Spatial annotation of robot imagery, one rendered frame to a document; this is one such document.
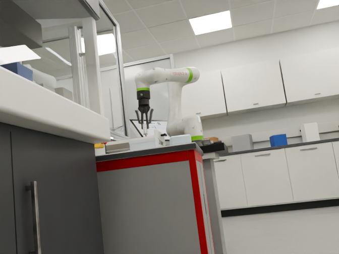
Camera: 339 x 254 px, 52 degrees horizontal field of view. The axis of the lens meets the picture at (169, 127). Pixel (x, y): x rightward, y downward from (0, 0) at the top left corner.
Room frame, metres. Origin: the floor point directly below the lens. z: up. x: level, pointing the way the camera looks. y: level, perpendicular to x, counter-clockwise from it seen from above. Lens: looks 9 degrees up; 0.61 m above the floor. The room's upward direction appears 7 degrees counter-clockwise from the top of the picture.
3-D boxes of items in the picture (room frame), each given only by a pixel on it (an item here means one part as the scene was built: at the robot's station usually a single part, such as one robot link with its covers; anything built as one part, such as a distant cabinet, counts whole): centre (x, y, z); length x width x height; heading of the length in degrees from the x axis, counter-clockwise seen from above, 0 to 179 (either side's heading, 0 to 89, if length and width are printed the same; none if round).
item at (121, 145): (2.29, 0.28, 0.86); 0.40 x 0.26 x 0.06; 82
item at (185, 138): (1.63, -0.04, 0.78); 0.15 x 0.10 x 0.04; 3
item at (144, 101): (2.32, 0.16, 1.12); 0.08 x 0.07 x 0.09; 81
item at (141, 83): (2.32, 0.14, 1.30); 0.13 x 0.11 x 0.14; 53
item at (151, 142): (1.64, 0.13, 0.79); 0.13 x 0.09 x 0.05; 82
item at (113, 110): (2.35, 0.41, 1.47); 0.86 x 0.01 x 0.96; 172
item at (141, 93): (2.32, 0.15, 1.20); 0.12 x 0.09 x 0.06; 171
